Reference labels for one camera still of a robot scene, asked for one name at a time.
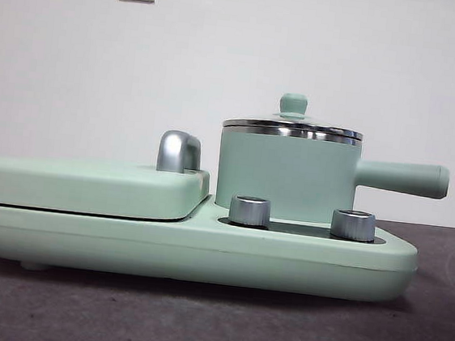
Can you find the glass lid with green knob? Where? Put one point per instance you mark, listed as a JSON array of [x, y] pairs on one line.
[[292, 104]]

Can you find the silver control knob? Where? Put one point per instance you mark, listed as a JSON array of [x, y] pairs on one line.
[[353, 225], [248, 211]]

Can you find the mint green griddle cover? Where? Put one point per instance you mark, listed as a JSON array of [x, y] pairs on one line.
[[87, 188]]

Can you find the mint green breakfast maker base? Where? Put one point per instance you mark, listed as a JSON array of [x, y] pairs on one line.
[[122, 245]]

